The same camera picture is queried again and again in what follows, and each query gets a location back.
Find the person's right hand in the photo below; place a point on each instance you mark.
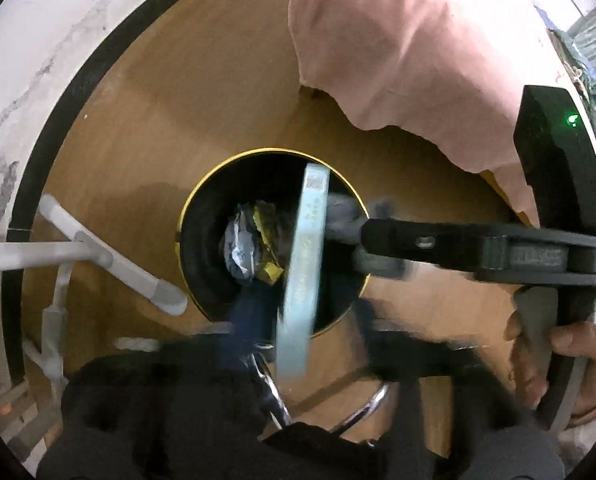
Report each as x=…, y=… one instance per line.
x=592, y=360

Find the black baseboard strip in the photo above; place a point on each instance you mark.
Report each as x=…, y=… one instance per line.
x=13, y=310

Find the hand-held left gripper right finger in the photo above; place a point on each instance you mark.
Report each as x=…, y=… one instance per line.
x=417, y=360

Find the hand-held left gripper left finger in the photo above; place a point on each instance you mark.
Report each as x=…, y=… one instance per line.
x=250, y=330

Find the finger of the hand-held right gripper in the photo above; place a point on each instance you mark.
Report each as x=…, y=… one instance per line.
x=377, y=265
x=417, y=240

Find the green cardboard box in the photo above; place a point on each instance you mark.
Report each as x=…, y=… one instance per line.
x=303, y=270

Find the yellow snack bag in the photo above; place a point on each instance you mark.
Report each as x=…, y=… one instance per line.
x=268, y=270

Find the person's pink clothing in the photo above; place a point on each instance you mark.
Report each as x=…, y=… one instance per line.
x=402, y=35

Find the white plastic furniture base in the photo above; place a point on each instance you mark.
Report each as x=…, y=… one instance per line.
x=103, y=257

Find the black bin with yellow rim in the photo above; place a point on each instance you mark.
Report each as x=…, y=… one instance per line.
x=208, y=260

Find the white and blue plastic bag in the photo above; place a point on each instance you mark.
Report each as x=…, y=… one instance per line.
x=240, y=250

